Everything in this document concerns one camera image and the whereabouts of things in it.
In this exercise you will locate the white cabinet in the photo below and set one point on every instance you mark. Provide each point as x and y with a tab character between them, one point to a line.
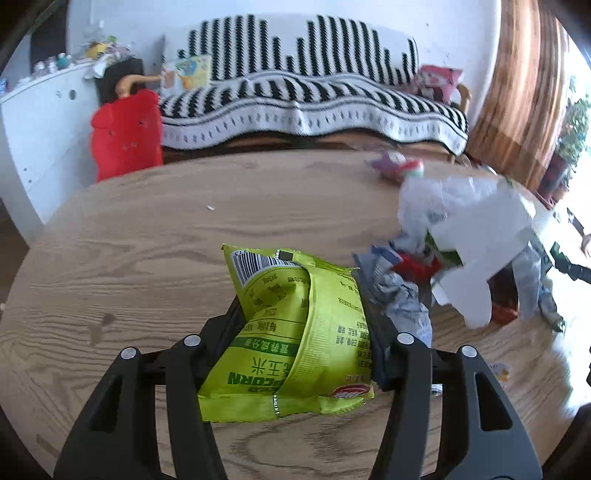
45	146

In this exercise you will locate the white plastic trash bag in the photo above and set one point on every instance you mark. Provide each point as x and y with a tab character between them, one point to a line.
478	227

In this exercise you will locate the brown curtain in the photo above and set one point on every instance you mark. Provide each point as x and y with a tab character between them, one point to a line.
520	120

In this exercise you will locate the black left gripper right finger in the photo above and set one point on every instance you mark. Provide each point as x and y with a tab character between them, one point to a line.
482	436

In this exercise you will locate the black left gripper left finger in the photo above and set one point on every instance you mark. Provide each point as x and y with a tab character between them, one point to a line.
114	436

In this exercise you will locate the purple monkey toy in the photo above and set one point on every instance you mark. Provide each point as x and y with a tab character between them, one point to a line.
396	167

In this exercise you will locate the black white striped sofa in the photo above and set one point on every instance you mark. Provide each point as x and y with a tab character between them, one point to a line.
305	76

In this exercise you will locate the green popcorn snack bag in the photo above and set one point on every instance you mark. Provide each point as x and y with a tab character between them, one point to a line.
305	346

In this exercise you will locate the pink cartoon cushion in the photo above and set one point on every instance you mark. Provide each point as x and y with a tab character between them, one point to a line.
436	83

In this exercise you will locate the red plastic chair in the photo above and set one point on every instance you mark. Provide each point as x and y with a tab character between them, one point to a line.
127	135

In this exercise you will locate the yellow children book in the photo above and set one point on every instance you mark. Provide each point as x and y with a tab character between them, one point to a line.
186	74

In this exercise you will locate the green potted plant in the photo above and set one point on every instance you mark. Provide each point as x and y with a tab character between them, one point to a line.
572	142

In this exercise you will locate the crumpled blue grey wrapper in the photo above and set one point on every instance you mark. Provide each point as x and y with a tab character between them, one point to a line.
397	298

